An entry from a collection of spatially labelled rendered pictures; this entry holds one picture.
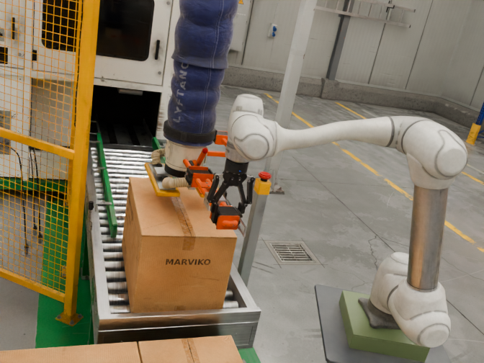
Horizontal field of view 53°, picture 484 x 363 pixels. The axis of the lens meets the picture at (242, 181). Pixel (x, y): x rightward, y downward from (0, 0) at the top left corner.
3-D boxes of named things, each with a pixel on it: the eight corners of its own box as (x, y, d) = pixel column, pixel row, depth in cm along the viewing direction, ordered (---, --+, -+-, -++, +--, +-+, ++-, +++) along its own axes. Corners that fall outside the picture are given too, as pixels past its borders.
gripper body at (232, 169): (245, 155, 161) (240, 181, 165) (222, 154, 158) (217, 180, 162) (253, 163, 155) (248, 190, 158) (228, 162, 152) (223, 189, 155)
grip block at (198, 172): (184, 178, 196) (186, 165, 194) (207, 179, 200) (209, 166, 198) (189, 187, 189) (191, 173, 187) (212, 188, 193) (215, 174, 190)
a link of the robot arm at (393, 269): (399, 292, 200) (415, 246, 192) (419, 321, 183) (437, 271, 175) (362, 289, 197) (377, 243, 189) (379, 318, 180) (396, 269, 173)
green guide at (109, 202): (86, 140, 396) (87, 130, 392) (99, 142, 399) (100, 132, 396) (96, 238, 257) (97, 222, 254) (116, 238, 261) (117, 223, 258)
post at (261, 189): (223, 328, 295) (256, 177, 260) (234, 327, 298) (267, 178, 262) (227, 335, 289) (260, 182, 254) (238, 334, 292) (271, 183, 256)
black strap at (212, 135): (158, 124, 217) (159, 116, 215) (207, 129, 225) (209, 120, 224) (168, 140, 197) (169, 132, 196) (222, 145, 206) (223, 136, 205)
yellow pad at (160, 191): (143, 166, 228) (145, 155, 227) (164, 167, 232) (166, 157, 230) (156, 196, 199) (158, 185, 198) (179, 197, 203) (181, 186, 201)
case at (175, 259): (121, 245, 256) (129, 176, 242) (194, 246, 270) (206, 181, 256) (131, 317, 204) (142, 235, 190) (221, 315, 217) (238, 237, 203)
